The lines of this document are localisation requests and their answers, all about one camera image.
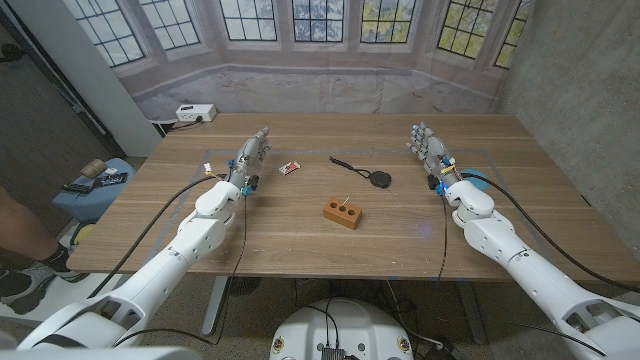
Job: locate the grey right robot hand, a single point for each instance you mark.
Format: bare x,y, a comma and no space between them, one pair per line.
435,150

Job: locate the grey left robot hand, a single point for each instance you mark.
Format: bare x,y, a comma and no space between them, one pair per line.
247,160

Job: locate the small red white matchbox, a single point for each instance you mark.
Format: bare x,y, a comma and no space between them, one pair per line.
289,168

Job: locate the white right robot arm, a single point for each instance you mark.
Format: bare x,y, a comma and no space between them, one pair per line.
530,270

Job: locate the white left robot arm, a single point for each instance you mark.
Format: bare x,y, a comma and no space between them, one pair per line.
165,260

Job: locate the brown wooden block with holes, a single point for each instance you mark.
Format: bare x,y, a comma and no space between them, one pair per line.
342,214

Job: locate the teal round disc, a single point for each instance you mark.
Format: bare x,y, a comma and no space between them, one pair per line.
479,181

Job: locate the white power strip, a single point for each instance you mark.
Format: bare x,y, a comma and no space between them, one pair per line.
196,113

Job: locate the printed window backdrop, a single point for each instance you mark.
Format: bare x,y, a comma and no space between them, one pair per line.
320,90

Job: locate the wooden matchstick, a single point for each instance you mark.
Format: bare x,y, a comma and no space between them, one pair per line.
345,201

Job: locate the black floor fan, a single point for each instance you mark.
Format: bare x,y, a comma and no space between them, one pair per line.
242,286

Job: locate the small white gadget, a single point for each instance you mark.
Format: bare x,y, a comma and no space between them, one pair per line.
111,171

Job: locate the black remote control with buttons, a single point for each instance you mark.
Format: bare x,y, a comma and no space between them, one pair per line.
111,179

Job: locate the grey metal table leg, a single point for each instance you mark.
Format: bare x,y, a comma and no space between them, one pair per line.
470,310
215,305

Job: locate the beige twine roll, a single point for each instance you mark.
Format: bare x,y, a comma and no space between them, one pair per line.
93,168

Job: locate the blue padded stool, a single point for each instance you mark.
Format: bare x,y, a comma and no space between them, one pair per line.
95,200

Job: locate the slim black remote control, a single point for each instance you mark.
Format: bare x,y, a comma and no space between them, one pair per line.
75,188

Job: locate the yellow round object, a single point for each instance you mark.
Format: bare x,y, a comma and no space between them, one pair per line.
82,233

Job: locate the white robot torso base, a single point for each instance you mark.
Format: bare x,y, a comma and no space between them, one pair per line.
342,330

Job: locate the person bare leg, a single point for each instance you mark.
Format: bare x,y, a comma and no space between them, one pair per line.
20,225

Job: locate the white robot body edge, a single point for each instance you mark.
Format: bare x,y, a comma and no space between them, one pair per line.
100,354

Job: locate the grey black sneaker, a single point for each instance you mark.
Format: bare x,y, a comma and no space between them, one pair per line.
30,285

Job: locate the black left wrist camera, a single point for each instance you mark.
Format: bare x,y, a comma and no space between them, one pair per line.
251,183

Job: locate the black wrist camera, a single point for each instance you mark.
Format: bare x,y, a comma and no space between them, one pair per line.
251,183
434,183

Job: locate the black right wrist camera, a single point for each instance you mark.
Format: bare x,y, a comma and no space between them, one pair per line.
434,183

